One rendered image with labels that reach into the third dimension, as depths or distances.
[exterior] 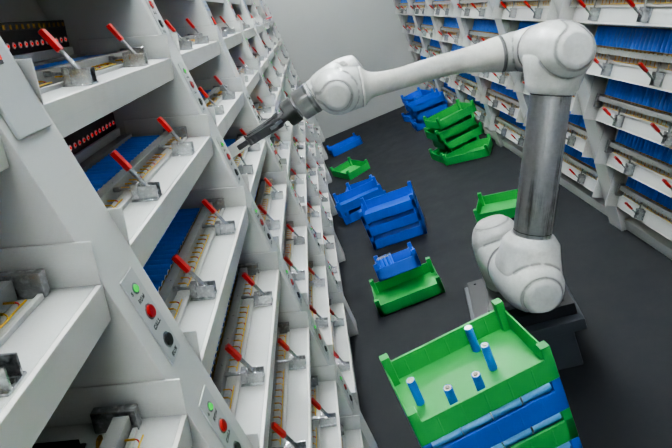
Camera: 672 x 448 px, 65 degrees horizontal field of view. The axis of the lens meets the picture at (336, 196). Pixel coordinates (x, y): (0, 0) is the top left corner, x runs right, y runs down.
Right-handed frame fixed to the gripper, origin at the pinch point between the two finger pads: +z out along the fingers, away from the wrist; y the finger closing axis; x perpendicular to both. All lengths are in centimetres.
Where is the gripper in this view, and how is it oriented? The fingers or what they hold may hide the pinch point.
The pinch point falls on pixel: (238, 146)
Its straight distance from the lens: 154.2
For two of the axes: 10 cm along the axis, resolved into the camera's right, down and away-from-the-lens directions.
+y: -0.6, -3.3, 9.4
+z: -8.4, 5.3, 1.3
